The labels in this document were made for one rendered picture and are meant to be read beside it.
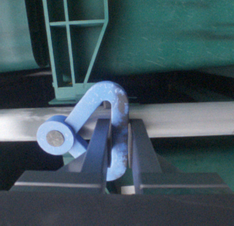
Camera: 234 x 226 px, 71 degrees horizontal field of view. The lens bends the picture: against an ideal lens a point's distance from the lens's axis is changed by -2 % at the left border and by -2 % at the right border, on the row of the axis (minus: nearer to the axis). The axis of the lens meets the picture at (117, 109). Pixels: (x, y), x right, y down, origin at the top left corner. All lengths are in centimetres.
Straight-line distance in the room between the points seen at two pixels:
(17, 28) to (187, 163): 25
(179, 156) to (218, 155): 5
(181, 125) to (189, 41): 9
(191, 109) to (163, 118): 3
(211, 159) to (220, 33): 15
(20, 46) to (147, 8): 14
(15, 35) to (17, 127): 10
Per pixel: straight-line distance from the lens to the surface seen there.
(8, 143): 65
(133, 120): 15
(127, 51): 18
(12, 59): 22
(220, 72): 39
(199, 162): 25
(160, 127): 17
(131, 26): 19
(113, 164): 16
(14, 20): 22
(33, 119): 18
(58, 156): 263
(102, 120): 15
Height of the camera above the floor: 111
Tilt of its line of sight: 1 degrees up
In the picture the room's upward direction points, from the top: 92 degrees counter-clockwise
